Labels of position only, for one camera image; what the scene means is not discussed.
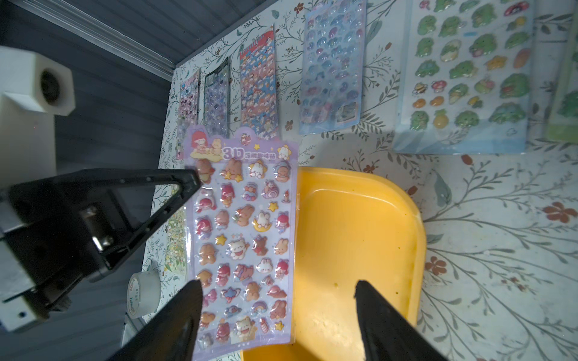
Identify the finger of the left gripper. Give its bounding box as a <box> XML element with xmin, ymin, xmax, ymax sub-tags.
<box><xmin>67</xmin><ymin>168</ymin><xmax>202</xmax><ymax>280</ymax></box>

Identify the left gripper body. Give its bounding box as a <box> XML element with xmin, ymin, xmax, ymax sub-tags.
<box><xmin>1</xmin><ymin>191</ymin><xmax>113</xmax><ymax>316</ymax></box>

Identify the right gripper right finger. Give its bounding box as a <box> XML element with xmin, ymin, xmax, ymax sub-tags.
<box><xmin>355</xmin><ymin>281</ymin><xmax>445</xmax><ymax>361</ymax></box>

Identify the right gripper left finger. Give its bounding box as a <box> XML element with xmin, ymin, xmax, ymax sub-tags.
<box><xmin>109</xmin><ymin>281</ymin><xmax>203</xmax><ymax>360</ymax></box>

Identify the green yellow animal sticker sheet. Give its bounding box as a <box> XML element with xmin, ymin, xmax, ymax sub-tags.
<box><xmin>164</xmin><ymin>208</ymin><xmax>186</xmax><ymax>275</ymax></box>

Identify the yellow storage tray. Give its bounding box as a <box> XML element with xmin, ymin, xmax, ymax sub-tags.
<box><xmin>242</xmin><ymin>167</ymin><xmax>427</xmax><ymax>360</ymax></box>

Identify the purple 3D character sticker sheet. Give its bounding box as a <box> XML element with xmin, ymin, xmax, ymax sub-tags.
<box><xmin>184</xmin><ymin>126</ymin><xmax>298</xmax><ymax>360</ymax></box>

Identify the pink cat sticker sheet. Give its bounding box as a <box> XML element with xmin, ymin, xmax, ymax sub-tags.
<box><xmin>176</xmin><ymin>70</ymin><xmax>200</xmax><ymax>159</ymax></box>

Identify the purple sticker sheet black border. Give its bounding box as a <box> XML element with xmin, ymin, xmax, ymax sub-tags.
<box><xmin>202</xmin><ymin>58</ymin><xmax>230</xmax><ymax>138</ymax></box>

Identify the pale blue jewel sticker sheet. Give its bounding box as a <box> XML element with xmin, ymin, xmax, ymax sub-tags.
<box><xmin>299</xmin><ymin>0</ymin><xmax>367</xmax><ymax>135</ymax></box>

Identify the green dinosaur sticker sheet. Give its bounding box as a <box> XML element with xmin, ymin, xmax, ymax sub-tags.
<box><xmin>393</xmin><ymin>0</ymin><xmax>535</xmax><ymax>155</ymax></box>

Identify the white tape roll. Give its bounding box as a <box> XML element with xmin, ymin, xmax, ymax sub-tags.
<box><xmin>126</xmin><ymin>271</ymin><xmax>161</xmax><ymax>320</ymax></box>

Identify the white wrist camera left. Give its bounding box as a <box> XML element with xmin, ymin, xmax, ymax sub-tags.
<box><xmin>1</xmin><ymin>46</ymin><xmax>75</xmax><ymax>188</ymax></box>

